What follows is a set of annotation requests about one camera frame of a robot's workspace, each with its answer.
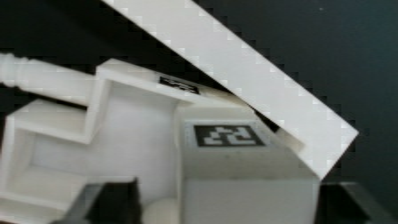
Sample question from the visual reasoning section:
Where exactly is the white U-shaped fence wall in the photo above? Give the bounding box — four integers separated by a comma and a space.
102, 0, 359, 176

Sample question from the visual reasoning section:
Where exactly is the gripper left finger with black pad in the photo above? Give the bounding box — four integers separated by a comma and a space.
52, 179, 143, 224

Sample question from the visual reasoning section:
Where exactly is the white chair leg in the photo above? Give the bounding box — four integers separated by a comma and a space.
174, 106, 318, 224

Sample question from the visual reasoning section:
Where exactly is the white chair seat part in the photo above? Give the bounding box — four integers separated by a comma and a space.
0, 52, 251, 224

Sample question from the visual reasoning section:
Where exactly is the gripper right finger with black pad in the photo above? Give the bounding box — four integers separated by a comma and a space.
315, 182, 393, 224

